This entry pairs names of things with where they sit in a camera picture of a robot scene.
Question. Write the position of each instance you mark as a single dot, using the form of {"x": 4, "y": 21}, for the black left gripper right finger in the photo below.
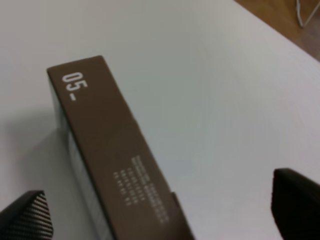
{"x": 295, "y": 205}

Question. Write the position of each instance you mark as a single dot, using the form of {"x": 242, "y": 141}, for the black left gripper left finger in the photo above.
{"x": 27, "y": 218}

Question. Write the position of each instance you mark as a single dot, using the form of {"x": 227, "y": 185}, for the long brown carton box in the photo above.
{"x": 125, "y": 192}

